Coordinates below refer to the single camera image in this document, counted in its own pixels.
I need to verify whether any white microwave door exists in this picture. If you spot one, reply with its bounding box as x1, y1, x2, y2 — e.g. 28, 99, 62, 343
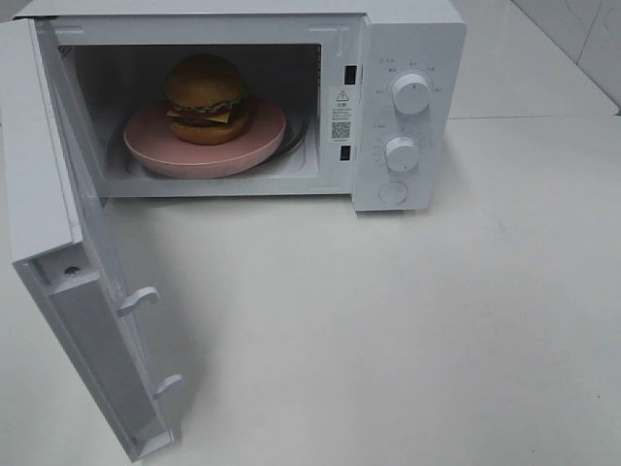
1, 18, 180, 460

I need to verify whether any toy burger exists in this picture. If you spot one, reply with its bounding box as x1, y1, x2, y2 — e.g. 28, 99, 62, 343
164, 53, 249, 146

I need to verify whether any lower white microwave knob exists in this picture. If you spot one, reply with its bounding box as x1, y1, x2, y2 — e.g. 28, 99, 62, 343
384, 136, 420, 173

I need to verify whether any white microwave oven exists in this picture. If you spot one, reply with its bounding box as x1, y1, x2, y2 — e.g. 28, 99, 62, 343
10, 1, 467, 211

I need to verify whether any round door release button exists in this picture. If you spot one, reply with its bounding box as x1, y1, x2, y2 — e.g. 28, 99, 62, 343
378, 182, 408, 204

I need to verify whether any white microwave knob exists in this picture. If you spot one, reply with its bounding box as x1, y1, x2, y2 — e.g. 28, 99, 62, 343
391, 70, 432, 116
384, 136, 420, 173

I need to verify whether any pink round plate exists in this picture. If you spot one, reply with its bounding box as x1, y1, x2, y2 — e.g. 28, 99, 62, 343
123, 96, 286, 179

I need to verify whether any upper white microwave knob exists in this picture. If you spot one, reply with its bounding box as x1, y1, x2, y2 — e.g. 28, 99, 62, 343
391, 70, 432, 116

